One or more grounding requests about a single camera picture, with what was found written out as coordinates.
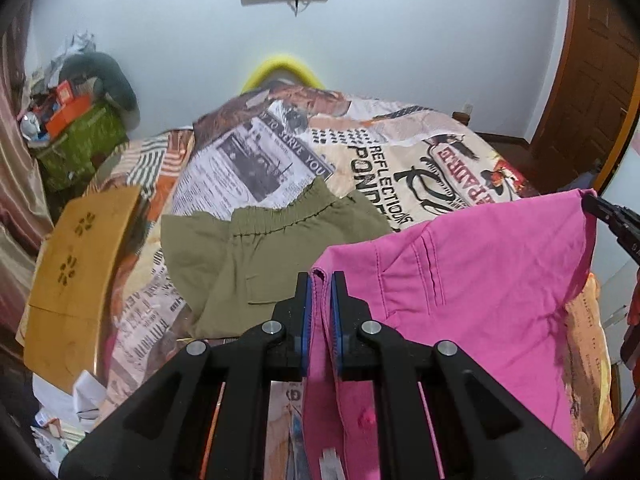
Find olive green shorts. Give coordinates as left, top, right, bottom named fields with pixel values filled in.
left=160, top=177, right=396, bottom=339

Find pink pants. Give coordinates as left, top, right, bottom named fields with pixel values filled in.
left=300, top=188, right=599, bottom=480

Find yellow headboard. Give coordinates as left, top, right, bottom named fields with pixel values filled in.
left=241, top=54, right=326, bottom=95

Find wooden board with flower cutouts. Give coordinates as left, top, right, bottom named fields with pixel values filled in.
left=22, top=185, right=143, bottom=395

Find green cardboard box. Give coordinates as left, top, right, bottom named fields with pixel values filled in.
left=35, top=102, right=130, bottom=191

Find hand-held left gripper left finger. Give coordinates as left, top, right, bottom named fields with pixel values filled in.
left=59, top=271, right=313, bottom=480

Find orange box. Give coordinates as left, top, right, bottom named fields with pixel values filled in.
left=44, top=95, right=93, bottom=137

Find wooden door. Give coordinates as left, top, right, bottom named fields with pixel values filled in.
left=530, top=0, right=640, bottom=181

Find striped brown curtain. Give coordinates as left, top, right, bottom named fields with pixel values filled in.
left=0, top=10, right=53, bottom=336

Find printed blanket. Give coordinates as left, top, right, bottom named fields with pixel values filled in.
left=15, top=83, right=616, bottom=480

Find grey cushion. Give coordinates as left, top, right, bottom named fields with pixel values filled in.
left=59, top=52, right=138, bottom=113

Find pile of white papers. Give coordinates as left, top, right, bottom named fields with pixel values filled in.
left=30, top=370, right=108, bottom=476

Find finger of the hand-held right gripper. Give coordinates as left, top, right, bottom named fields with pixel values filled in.
left=581, top=192, right=640, bottom=266

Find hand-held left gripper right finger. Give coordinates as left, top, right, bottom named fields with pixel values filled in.
left=330, top=271, right=586, bottom=480

